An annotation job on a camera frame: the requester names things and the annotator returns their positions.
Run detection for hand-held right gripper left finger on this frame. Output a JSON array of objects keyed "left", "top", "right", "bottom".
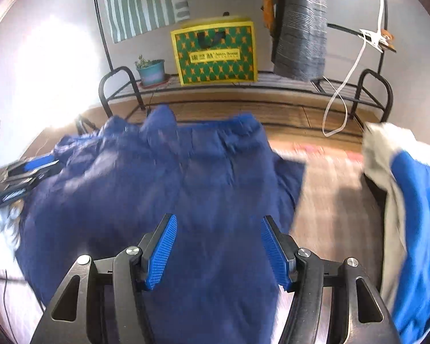
[{"left": 30, "top": 213, "right": 178, "bottom": 344}]

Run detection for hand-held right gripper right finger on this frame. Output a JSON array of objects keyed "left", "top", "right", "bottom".
[{"left": 261, "top": 216, "right": 392, "bottom": 344}]

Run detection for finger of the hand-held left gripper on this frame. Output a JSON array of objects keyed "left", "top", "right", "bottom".
[
  {"left": 7, "top": 155, "right": 56, "bottom": 176},
  {"left": 5, "top": 163, "right": 60, "bottom": 186}
]

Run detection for navy quilted jacket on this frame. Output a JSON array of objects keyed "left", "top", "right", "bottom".
[{"left": 14, "top": 105, "right": 307, "bottom": 344}]

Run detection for black metal clothes rack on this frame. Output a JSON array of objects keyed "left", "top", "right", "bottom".
[{"left": 89, "top": 0, "right": 398, "bottom": 124}]

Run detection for checked pink white bedspread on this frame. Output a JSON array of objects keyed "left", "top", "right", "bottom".
[{"left": 270, "top": 142, "right": 393, "bottom": 344}]

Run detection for potted plant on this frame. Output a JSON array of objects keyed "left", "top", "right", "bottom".
[{"left": 134, "top": 55, "right": 171, "bottom": 88}]

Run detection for blue and white jacket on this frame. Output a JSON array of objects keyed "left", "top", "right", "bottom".
[{"left": 362, "top": 122, "right": 430, "bottom": 337}]

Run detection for green striped hanging cloth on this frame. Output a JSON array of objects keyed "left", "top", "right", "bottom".
[{"left": 99, "top": 0, "right": 190, "bottom": 44}]

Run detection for yellow and green box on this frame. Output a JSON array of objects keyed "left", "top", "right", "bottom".
[{"left": 171, "top": 17, "right": 257, "bottom": 87}]

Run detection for grey plaid coat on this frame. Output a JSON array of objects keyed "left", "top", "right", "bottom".
[{"left": 271, "top": 0, "right": 327, "bottom": 81}]

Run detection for brown teddy bear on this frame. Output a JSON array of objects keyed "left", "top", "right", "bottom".
[{"left": 382, "top": 32, "right": 398, "bottom": 54}]

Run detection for orange scarf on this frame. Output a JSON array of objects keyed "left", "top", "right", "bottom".
[{"left": 261, "top": 0, "right": 278, "bottom": 38}]

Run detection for black cables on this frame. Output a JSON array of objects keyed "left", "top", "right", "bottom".
[{"left": 0, "top": 274, "right": 45, "bottom": 312}]

